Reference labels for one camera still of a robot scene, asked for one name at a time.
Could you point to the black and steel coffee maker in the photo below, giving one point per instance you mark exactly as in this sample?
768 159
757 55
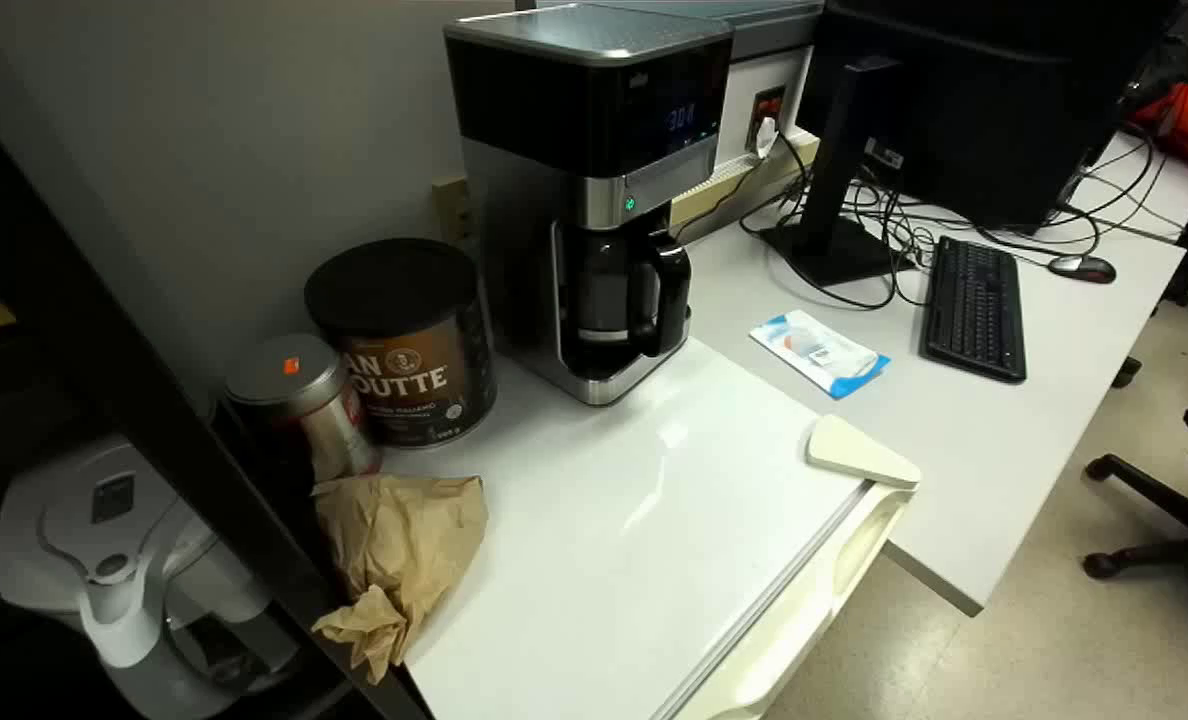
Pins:
554 94

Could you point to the brown coffee can black lid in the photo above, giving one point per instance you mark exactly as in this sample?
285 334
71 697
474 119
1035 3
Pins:
414 364

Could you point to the white mini fridge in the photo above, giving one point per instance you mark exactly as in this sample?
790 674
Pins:
619 533

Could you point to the beige radiator cover strip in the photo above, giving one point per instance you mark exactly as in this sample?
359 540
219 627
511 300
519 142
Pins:
719 200

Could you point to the blue white wipes packet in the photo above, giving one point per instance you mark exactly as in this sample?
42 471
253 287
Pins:
816 355

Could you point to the crumpled brown paper bag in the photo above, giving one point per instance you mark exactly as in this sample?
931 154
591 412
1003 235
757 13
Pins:
396 533

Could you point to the metal canister with steel lid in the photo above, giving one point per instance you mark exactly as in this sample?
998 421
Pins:
294 382

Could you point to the black computer keyboard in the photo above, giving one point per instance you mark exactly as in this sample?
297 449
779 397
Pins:
974 315

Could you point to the black computer monitor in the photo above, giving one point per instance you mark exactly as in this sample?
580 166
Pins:
993 120

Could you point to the black shelf unit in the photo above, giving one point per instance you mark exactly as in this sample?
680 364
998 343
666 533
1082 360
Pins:
115 386

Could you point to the black computer mouse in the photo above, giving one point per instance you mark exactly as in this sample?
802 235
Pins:
1082 271

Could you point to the black office chair base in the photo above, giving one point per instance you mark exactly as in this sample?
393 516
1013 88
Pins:
1156 502

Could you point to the beige wall outlet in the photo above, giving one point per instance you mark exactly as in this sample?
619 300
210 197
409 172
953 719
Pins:
453 210

